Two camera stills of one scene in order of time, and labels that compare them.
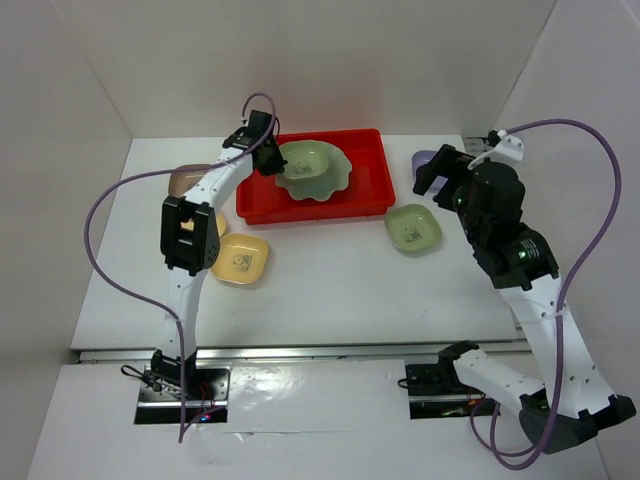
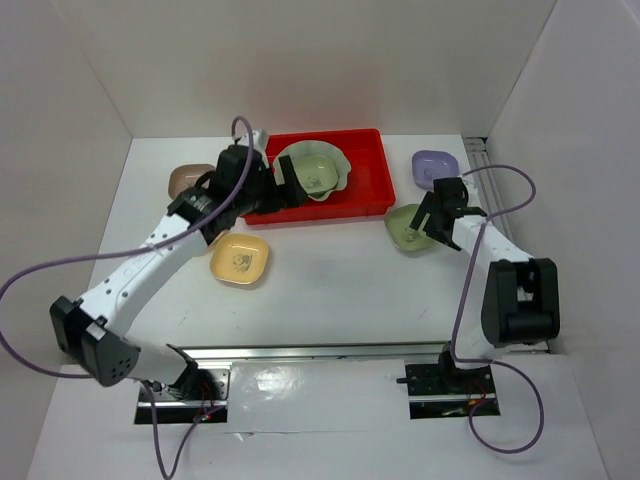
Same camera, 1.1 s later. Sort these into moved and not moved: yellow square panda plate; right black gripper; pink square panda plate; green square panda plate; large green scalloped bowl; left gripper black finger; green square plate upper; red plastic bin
Moved: left gripper black finger; green square panda plate; right black gripper
Not moved: pink square panda plate; yellow square panda plate; large green scalloped bowl; red plastic bin; green square plate upper
